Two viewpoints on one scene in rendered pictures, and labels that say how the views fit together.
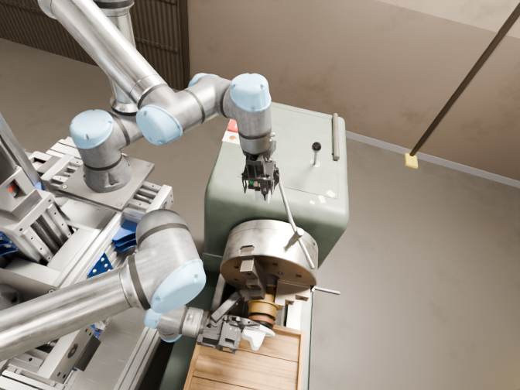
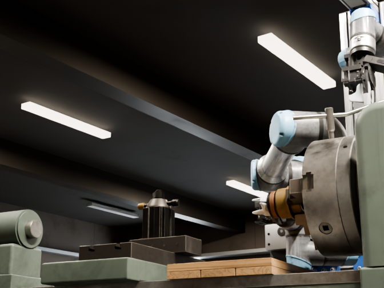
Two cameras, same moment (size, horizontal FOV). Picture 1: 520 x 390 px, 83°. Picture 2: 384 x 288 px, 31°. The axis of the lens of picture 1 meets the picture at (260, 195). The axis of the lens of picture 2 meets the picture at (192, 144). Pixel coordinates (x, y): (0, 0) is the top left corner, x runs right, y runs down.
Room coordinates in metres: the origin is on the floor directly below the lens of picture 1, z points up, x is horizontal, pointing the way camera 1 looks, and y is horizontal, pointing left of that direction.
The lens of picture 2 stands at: (1.03, -1.86, 0.67)
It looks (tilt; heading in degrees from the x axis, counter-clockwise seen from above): 17 degrees up; 120
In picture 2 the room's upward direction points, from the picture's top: straight up
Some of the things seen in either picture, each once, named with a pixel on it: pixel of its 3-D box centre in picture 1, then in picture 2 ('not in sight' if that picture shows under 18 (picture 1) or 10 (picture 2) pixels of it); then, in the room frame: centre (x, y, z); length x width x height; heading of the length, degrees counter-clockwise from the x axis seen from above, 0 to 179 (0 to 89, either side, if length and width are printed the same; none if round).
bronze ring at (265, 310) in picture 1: (262, 310); (287, 203); (0.31, -0.09, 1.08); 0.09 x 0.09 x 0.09; 2
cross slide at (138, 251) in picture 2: not in sight; (146, 261); (-0.16, -0.08, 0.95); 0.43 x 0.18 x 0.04; 91
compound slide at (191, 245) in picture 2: not in sight; (164, 247); (-0.13, -0.02, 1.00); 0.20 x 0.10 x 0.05; 1
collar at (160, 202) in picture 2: not in sight; (158, 204); (-0.16, -0.02, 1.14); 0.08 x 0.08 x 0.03
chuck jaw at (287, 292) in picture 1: (294, 292); (301, 190); (0.39, -0.18, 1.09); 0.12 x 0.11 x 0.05; 91
